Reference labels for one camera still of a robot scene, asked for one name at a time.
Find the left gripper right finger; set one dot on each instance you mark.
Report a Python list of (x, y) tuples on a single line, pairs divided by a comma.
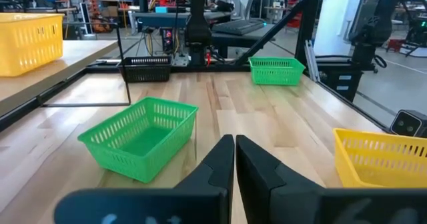
[(263, 187)]

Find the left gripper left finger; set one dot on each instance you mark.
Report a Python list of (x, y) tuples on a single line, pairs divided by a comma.
[(213, 184)]

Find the green plastic basket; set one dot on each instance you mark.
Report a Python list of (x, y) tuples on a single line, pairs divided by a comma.
[(140, 142), (277, 72)]

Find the yellow plastic basket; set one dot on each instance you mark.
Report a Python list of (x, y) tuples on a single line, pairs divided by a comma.
[(377, 164), (30, 47)]

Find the black background robot arm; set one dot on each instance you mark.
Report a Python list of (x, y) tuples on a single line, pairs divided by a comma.
[(377, 24)]

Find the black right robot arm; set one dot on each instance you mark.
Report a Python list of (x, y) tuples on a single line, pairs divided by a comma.
[(197, 34)]

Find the wooden shelf black metal legs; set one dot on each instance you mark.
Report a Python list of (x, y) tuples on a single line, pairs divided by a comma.
[(83, 54)]

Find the black control box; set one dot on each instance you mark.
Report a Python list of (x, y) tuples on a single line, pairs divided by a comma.
[(340, 80)]

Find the black plastic basket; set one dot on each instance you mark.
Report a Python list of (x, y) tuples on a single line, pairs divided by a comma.
[(145, 71)]

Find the black backlit keyboard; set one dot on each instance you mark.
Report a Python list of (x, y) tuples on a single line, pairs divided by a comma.
[(238, 27)]

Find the blue-grey workbench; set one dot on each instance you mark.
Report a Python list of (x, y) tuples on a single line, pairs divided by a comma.
[(160, 19)]

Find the black stereo camera box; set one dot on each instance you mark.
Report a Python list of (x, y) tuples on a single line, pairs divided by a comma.
[(408, 123)]

